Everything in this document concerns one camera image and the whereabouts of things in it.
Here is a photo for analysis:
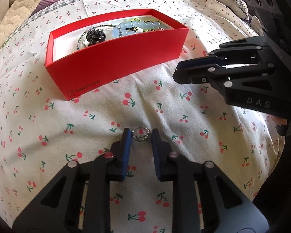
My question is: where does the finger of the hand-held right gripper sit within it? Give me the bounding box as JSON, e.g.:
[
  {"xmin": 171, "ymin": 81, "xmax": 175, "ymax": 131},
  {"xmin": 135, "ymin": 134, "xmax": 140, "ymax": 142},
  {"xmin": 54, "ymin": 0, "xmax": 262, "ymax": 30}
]
[
  {"xmin": 178, "ymin": 36, "xmax": 270, "ymax": 71},
  {"xmin": 173, "ymin": 62, "xmax": 290, "ymax": 121}
]

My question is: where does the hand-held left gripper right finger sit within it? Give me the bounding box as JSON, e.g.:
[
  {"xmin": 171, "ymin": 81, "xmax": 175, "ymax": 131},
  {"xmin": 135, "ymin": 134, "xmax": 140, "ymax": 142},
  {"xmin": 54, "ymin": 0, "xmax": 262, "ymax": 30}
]
[{"xmin": 151, "ymin": 128, "xmax": 268, "ymax": 233}]

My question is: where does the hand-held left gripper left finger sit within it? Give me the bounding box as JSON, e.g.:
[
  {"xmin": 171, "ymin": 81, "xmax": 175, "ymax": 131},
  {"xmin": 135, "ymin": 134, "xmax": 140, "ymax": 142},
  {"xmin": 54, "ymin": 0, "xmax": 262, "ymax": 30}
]
[{"xmin": 13, "ymin": 128, "xmax": 132, "ymax": 233}]

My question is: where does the small silver beaded ring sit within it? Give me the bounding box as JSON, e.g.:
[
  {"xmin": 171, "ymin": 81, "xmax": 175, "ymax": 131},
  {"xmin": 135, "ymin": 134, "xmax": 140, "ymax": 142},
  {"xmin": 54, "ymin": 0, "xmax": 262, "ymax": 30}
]
[{"xmin": 132, "ymin": 127, "xmax": 151, "ymax": 142}]

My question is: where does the light blue bead bracelet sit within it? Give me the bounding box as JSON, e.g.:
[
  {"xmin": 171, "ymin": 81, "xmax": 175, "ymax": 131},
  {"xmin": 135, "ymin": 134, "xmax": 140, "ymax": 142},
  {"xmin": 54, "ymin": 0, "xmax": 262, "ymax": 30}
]
[{"xmin": 104, "ymin": 20, "xmax": 163, "ymax": 39}]

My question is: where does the red cardboard box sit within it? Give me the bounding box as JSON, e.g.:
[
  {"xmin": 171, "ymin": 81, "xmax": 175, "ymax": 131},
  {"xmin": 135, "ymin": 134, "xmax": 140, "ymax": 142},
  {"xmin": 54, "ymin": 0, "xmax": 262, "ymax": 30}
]
[{"xmin": 45, "ymin": 8, "xmax": 190, "ymax": 101}]

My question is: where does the thin dark bead bracelet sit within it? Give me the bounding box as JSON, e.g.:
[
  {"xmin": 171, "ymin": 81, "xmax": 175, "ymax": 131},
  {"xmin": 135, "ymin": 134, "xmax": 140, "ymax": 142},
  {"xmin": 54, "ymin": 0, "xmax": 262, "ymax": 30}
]
[{"xmin": 76, "ymin": 25, "xmax": 124, "ymax": 52}]

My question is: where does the person's right hand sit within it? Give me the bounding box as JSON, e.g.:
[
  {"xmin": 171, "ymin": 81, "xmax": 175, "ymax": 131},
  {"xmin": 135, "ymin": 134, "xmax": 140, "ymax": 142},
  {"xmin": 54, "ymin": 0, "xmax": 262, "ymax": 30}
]
[{"xmin": 272, "ymin": 115, "xmax": 288, "ymax": 126}]

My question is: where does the cherry print bedsheet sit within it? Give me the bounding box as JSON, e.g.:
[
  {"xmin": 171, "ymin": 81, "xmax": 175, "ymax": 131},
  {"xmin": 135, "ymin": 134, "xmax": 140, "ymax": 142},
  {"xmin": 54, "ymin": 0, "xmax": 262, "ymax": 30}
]
[{"xmin": 0, "ymin": 0, "xmax": 289, "ymax": 233}]

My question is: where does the white crocheted cloth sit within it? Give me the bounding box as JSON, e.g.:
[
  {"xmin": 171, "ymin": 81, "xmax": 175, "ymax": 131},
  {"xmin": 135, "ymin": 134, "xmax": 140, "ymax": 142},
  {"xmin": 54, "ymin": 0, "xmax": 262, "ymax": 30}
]
[{"xmin": 206, "ymin": 0, "xmax": 248, "ymax": 20}]

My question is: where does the dark cabinet with round holes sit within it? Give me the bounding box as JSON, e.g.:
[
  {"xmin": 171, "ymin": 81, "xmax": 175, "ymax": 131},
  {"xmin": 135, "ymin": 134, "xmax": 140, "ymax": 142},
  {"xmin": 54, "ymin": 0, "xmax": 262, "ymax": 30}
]
[{"xmin": 233, "ymin": 0, "xmax": 291, "ymax": 38}]

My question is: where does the black pinecone-shaped hair clip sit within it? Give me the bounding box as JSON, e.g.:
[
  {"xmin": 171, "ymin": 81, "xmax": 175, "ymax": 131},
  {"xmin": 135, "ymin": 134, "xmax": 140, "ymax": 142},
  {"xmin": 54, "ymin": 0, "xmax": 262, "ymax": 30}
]
[{"xmin": 86, "ymin": 28, "xmax": 107, "ymax": 44}]

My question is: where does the cream fleece blanket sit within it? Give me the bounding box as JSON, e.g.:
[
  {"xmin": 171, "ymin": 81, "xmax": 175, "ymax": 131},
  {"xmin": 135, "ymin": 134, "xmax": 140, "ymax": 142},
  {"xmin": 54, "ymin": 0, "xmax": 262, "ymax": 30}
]
[{"xmin": 0, "ymin": 0, "xmax": 56, "ymax": 56}]

